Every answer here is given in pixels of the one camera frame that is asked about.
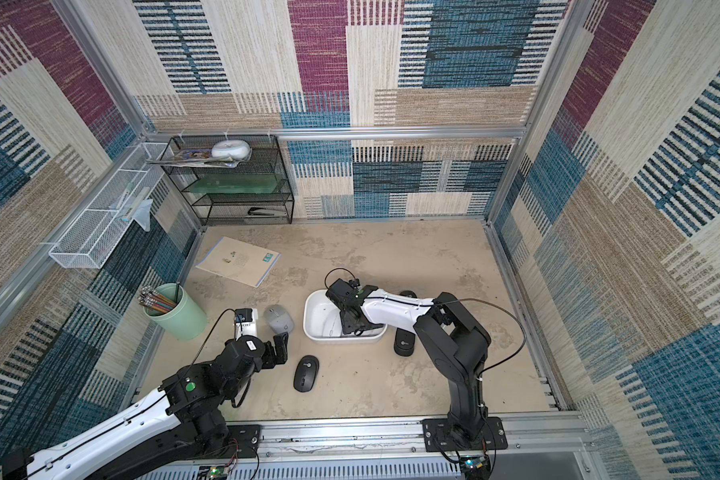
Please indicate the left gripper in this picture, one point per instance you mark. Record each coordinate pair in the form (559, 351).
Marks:
(281, 349)

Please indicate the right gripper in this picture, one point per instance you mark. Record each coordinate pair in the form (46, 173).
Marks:
(350, 314)

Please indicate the light grey mouse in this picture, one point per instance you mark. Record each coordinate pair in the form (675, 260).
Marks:
(278, 319)

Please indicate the white storage box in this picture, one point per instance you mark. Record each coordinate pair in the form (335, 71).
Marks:
(321, 323)

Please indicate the small black Lecoo mouse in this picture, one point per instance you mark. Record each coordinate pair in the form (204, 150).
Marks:
(404, 342)

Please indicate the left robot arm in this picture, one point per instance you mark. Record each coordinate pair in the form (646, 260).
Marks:
(179, 420)

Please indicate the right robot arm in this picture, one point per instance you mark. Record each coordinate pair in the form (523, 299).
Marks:
(455, 341)

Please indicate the beige booklet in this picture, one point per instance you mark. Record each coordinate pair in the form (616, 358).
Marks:
(239, 261)

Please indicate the green pencil cup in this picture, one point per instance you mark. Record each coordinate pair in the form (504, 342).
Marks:
(187, 320)

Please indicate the coloured pencils bundle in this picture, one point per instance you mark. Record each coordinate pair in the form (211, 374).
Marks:
(156, 302)

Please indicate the white round device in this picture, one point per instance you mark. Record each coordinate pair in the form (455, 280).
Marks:
(237, 150)

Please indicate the magazine on shelf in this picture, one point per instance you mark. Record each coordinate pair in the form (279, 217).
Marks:
(202, 158)

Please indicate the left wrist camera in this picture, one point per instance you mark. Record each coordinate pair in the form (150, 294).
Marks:
(245, 322)

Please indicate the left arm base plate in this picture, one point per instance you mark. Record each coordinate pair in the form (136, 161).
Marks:
(242, 443)

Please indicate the black wire shelf rack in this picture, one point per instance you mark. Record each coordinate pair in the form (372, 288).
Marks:
(257, 191)

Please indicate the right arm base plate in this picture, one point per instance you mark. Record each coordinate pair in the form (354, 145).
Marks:
(440, 434)

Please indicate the white wire wall basket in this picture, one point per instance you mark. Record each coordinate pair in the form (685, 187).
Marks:
(122, 200)

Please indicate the aluminium front rail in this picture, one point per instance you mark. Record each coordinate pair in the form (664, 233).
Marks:
(551, 445)

